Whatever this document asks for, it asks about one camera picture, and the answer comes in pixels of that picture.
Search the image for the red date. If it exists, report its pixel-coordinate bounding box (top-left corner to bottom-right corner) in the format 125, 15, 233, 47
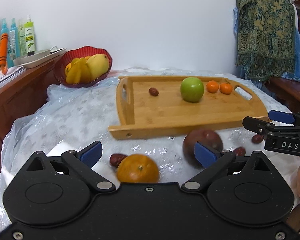
233, 147, 246, 157
251, 134, 264, 144
109, 153, 127, 168
148, 87, 159, 96

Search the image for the dark purple plum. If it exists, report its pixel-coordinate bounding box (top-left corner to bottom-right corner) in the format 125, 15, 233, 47
182, 128, 223, 166

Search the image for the stemmed small mandarin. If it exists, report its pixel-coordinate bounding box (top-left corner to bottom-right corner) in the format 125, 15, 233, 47
219, 81, 233, 95

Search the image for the large dull orange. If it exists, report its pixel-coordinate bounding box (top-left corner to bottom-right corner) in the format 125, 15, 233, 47
116, 154, 160, 183

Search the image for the green apple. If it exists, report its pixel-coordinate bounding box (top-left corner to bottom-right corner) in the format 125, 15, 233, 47
180, 77, 204, 103

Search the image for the wooden bench right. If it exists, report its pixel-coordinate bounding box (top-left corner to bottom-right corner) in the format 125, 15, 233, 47
265, 77, 300, 113

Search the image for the blue cloth behind shawl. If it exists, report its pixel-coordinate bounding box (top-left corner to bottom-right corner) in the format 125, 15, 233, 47
233, 7, 300, 82

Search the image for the snowflake sheer tablecloth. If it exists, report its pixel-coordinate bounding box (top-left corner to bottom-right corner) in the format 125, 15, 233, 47
0, 69, 289, 231

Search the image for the white towel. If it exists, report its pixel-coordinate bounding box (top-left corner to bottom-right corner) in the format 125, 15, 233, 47
0, 127, 300, 205

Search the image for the green patterned fringed shawl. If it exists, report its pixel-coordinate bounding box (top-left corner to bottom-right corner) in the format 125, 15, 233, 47
236, 0, 295, 81

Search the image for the bamboo serving tray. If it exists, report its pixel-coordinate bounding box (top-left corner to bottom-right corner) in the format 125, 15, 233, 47
108, 75, 269, 139

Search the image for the yellow starfruit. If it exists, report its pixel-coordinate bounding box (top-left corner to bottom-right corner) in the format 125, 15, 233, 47
66, 57, 91, 85

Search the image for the wooden side cabinet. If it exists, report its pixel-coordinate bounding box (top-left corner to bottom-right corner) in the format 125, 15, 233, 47
0, 53, 65, 185

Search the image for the red glass fruit bowl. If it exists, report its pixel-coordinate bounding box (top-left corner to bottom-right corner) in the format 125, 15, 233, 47
53, 46, 113, 88

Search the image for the yellow mango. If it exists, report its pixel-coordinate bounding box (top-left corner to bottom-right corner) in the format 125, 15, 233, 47
87, 54, 109, 81

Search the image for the white rectangular dish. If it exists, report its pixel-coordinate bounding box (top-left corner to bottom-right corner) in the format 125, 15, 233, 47
13, 50, 50, 69

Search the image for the teal spray bottle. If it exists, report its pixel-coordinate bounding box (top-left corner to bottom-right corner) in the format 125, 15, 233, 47
0, 18, 13, 68
10, 18, 21, 60

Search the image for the green lotion bottle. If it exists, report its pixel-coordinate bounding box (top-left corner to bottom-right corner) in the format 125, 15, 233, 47
24, 15, 36, 56

